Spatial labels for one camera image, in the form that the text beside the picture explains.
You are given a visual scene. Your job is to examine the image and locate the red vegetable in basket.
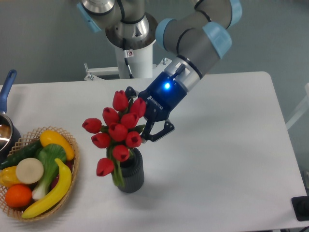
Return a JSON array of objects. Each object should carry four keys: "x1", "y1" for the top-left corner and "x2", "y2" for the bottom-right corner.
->
[{"x1": 50, "y1": 160, "x2": 73, "y2": 190}]

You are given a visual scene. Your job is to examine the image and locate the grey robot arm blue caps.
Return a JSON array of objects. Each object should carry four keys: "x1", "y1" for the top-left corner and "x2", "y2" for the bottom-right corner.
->
[{"x1": 77, "y1": 0, "x2": 242, "y2": 142}]

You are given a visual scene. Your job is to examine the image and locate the white frame at right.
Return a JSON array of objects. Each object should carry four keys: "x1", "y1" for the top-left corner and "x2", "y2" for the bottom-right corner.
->
[{"x1": 285, "y1": 83, "x2": 309, "y2": 130}]

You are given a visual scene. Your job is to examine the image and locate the dark grey ribbed vase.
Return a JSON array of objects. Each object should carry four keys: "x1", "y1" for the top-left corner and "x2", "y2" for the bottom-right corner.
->
[{"x1": 112, "y1": 148, "x2": 144, "y2": 193}]

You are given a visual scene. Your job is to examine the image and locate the blue handled saucepan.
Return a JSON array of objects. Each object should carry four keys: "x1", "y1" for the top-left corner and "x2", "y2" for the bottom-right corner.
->
[{"x1": 0, "y1": 70, "x2": 21, "y2": 162}]

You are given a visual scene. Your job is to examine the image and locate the orange fruit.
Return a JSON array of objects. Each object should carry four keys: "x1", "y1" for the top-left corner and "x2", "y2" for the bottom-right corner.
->
[{"x1": 5, "y1": 184, "x2": 32, "y2": 208}]

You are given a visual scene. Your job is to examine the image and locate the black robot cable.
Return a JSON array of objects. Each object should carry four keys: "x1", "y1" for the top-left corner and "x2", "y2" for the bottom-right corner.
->
[{"x1": 122, "y1": 38, "x2": 134, "y2": 79}]

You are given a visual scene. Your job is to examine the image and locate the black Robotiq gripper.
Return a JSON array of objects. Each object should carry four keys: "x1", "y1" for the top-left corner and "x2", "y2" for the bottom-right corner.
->
[{"x1": 125, "y1": 72, "x2": 187, "y2": 143}]

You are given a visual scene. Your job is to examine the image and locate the beige round bun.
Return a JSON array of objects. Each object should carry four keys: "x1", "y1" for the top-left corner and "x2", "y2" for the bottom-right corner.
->
[{"x1": 15, "y1": 158, "x2": 44, "y2": 184}]

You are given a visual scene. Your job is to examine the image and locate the yellow squash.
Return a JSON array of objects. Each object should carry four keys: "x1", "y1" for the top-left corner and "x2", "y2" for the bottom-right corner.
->
[{"x1": 40, "y1": 130, "x2": 75, "y2": 160}]

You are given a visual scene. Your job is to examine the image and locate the green bok choy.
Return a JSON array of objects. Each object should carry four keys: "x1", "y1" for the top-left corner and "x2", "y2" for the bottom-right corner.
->
[{"x1": 32, "y1": 144, "x2": 67, "y2": 201}]

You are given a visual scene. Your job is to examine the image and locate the green cucumber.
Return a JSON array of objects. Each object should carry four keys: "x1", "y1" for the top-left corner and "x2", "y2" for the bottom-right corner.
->
[{"x1": 0, "y1": 140, "x2": 42, "y2": 170}]

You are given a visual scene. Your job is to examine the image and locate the black device at edge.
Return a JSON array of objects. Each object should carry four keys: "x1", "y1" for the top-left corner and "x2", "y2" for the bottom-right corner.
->
[{"x1": 291, "y1": 196, "x2": 309, "y2": 221}]

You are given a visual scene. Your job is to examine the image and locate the yellow banana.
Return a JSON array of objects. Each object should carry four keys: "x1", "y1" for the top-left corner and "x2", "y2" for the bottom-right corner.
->
[{"x1": 21, "y1": 158, "x2": 72, "y2": 219}]

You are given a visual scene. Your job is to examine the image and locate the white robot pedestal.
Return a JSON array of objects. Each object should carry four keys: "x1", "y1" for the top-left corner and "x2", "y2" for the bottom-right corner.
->
[{"x1": 84, "y1": 44, "x2": 172, "y2": 81}]

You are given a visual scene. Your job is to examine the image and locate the red tulip bouquet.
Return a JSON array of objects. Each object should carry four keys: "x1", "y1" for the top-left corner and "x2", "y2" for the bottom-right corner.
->
[{"x1": 82, "y1": 90, "x2": 146, "y2": 187}]

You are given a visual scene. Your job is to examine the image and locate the yellow bell pepper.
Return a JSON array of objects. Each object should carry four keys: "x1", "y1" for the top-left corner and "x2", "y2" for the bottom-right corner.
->
[{"x1": 0, "y1": 166, "x2": 22, "y2": 188}]

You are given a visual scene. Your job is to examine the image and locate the woven wicker basket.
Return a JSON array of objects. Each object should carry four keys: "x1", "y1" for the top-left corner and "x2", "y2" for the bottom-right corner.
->
[{"x1": 0, "y1": 126, "x2": 80, "y2": 222}]

